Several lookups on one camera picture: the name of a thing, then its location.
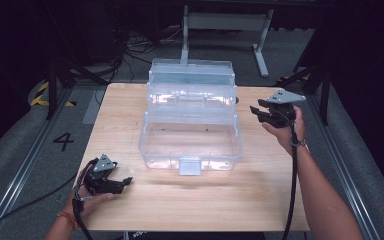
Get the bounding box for metal floor rail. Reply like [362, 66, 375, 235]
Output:
[304, 93, 383, 240]
[0, 87, 76, 240]

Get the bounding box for person's right hand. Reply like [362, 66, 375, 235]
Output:
[260, 105, 310, 157]

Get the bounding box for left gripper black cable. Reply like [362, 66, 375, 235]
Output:
[71, 159, 100, 240]

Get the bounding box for orange bracelet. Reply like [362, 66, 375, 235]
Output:
[56, 211, 80, 230]

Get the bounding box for bundle of black floor cables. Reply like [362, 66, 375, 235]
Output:
[111, 26, 184, 86]

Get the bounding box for person's left hand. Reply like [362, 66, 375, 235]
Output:
[61, 183, 115, 218]

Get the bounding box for black tripod stand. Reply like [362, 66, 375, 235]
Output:
[45, 57, 110, 121]
[277, 59, 332, 127]

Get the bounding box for grey metal table frame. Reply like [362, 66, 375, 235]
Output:
[178, 4, 275, 79]

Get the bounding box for clear plastic storage box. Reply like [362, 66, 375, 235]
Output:
[137, 58, 244, 177]

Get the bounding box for yellow and black floor tape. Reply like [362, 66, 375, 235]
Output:
[29, 81, 78, 108]

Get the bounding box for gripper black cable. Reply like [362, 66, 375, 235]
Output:
[71, 159, 100, 240]
[273, 106, 300, 240]

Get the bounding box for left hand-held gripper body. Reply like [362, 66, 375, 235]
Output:
[82, 153, 125, 196]

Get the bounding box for long black floor cable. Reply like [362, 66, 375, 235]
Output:
[0, 172, 78, 236]

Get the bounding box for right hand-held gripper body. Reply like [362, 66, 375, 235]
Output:
[262, 88, 307, 130]

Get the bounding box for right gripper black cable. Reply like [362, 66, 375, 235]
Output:
[273, 106, 300, 240]

